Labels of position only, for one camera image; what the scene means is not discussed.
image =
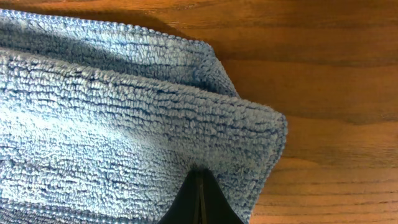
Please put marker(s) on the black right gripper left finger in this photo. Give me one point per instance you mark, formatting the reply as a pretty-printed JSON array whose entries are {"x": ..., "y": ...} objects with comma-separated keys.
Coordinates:
[{"x": 185, "y": 208}]

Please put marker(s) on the blue microfiber cloth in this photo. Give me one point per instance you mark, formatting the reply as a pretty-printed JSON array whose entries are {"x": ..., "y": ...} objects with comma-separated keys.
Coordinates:
[{"x": 102, "y": 121}]

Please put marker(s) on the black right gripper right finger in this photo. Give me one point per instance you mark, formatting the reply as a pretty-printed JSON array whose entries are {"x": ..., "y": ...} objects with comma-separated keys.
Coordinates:
[{"x": 214, "y": 207}]

